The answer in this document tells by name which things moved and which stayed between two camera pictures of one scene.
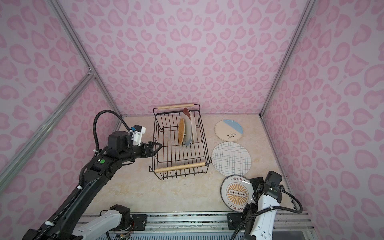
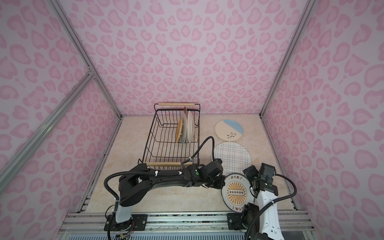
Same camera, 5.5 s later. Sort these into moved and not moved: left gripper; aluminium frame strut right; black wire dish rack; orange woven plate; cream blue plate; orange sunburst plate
Moved: orange woven plate; left gripper
Not moved: aluminium frame strut right; orange sunburst plate; cream blue plate; black wire dish rack
